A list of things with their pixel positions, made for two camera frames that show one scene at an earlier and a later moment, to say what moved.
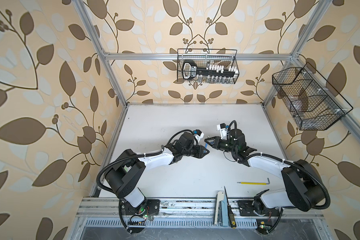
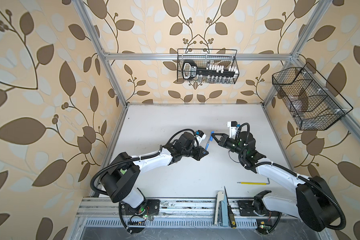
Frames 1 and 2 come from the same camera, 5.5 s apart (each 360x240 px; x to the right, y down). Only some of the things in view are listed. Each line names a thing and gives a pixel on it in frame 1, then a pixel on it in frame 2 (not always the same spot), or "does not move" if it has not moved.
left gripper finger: x=202 y=150 does not move
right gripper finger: x=214 y=138 → x=224 y=136
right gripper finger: x=214 y=146 → x=219 y=137
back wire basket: x=205 y=66 does not move
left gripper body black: x=189 y=151 does not move
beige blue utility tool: x=221 y=214 does not move
